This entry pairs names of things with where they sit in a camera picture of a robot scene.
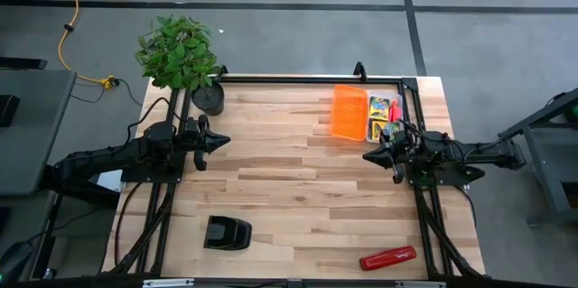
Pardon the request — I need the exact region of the green leafy plant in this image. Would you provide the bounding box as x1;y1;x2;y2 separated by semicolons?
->
135;14;225;92

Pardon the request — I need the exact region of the yellow extension cable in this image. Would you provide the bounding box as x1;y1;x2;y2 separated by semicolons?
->
53;0;115;90

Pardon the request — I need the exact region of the black aluminium table frame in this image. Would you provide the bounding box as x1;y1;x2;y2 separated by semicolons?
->
101;62;487;280

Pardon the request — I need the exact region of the orange pencil box lid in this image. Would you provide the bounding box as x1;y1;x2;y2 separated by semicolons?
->
330;84;369;142

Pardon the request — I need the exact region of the black computer mouse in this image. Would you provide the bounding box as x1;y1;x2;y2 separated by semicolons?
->
0;240;33;283

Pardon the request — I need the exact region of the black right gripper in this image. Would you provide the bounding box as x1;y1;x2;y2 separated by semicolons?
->
362;128;415;171

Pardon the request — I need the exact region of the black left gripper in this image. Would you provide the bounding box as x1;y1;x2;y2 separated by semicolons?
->
179;115;231;156

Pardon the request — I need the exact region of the clear plastic pencil box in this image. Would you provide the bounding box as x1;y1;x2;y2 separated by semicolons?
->
364;90;404;144

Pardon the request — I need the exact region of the black device on side table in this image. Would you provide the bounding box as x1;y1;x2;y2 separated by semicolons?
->
0;93;22;127

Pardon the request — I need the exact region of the yellow green crayon box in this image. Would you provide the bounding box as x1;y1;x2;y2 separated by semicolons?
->
368;119;401;143
368;97;390;120

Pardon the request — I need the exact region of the silver rail bracket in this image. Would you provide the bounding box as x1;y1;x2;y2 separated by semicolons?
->
143;278;195;288
396;281;447;288

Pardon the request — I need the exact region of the white paper sheet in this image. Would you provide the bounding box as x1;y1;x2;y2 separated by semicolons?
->
92;169;124;193

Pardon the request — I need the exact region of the dark metal cart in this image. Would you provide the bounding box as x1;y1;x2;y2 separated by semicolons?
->
498;87;578;215

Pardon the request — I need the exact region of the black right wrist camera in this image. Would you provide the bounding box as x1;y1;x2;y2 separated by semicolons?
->
390;163;406;185

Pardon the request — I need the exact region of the red stapler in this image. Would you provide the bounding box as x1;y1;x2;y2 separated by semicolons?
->
359;245;418;273

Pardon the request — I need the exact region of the grey side table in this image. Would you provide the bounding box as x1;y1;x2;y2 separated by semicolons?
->
0;69;78;197

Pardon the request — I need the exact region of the black plant pot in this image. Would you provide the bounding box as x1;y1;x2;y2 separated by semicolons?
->
191;80;226;116

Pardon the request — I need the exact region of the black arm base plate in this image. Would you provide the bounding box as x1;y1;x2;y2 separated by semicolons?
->
121;161;186;185
408;165;487;189

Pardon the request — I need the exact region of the black flat bar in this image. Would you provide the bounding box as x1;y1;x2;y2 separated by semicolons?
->
0;56;49;71

